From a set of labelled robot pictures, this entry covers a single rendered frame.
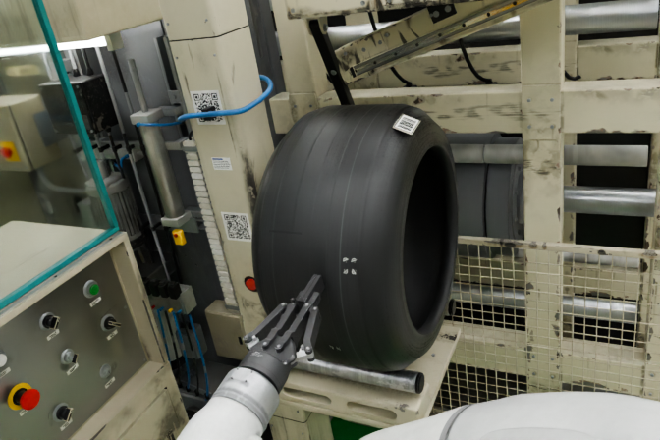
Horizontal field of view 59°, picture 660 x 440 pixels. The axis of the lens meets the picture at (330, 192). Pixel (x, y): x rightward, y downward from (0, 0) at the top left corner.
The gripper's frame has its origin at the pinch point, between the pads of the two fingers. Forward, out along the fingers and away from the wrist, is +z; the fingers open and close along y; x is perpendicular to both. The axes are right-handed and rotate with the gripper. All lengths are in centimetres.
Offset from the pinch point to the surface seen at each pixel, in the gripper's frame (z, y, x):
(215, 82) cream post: 28.1, 28.4, -28.9
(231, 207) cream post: 24.0, 32.4, 0.3
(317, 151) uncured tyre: 20.9, 4.2, -16.7
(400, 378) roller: 12.1, -7.3, 34.2
